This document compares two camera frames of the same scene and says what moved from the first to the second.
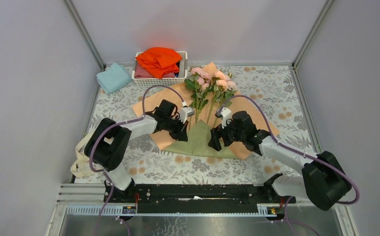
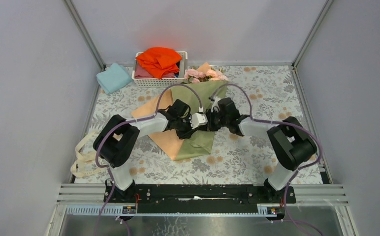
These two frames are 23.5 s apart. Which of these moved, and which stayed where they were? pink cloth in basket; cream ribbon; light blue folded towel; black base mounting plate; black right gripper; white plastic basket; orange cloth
Moved: black right gripper
Stayed: pink cloth in basket; cream ribbon; black base mounting plate; orange cloth; white plastic basket; light blue folded towel
